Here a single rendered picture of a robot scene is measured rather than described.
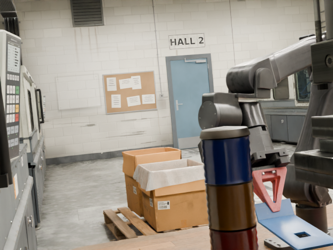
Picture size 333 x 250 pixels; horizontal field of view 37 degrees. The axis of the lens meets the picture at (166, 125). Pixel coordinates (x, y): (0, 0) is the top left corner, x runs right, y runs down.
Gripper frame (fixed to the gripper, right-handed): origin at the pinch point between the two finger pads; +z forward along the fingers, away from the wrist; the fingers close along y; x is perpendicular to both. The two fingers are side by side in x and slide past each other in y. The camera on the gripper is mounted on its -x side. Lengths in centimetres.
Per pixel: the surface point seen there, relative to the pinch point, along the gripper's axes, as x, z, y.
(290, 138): 467, -271, -829
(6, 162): -48, -35, -57
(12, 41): -43, -69, -50
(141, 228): 35, -57, -338
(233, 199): -25, 7, 47
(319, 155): -7.1, -0.1, 30.9
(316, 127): -4.3, -4.5, 27.9
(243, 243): -25, 10, 46
